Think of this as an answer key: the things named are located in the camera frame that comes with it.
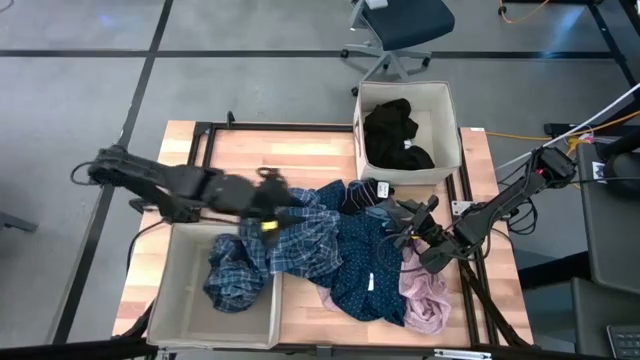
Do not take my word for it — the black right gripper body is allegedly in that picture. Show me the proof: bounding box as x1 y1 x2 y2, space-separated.
397 194 454 251

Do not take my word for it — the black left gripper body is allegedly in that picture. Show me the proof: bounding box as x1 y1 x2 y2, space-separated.
202 167 290 247

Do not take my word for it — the light blue sock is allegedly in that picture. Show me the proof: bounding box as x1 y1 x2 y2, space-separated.
367 200 401 225

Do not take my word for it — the blue plaid shirt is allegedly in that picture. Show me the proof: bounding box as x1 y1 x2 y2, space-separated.
202 187 345 315

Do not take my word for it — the navy dotted shirt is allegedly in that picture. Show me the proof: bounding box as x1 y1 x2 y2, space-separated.
309 179 409 327

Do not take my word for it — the black white-striped sock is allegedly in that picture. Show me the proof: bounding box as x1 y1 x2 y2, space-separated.
339 177 396 216

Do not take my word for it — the black garment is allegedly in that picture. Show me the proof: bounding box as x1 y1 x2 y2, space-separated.
361 97 437 172

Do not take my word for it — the pink knit shirt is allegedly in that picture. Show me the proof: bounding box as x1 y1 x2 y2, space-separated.
317 239 452 336

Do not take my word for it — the beige fabric storage bin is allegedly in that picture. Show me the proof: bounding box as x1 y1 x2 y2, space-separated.
352 79 464 186
144 222 284 351

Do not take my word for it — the black power strip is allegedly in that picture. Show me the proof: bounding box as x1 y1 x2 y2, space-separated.
543 121 601 140

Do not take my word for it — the dark blue office chair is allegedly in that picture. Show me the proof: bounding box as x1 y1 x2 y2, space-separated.
341 0 457 97

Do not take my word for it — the dark grey desk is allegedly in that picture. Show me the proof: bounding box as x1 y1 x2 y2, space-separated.
574 142 640 296

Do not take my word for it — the black rounded object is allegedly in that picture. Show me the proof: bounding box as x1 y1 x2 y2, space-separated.
598 132 640 199

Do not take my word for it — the grey chair base leg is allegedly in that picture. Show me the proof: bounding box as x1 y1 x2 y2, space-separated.
0 211 40 234

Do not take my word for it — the black aluminium beam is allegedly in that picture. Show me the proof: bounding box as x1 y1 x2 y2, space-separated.
0 338 640 360

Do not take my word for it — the black keyboard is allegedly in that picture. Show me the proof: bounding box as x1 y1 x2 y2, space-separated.
606 324 640 360

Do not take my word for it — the yellow cable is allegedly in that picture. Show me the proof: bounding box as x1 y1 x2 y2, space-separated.
484 109 640 191
497 0 551 26

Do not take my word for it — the silver metal bracket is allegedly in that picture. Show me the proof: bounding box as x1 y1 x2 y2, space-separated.
433 348 494 360

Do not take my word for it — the white cable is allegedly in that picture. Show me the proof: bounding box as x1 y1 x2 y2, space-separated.
494 82 640 172

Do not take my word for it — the black desk frame leg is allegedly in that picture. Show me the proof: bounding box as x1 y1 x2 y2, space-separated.
585 0 640 87

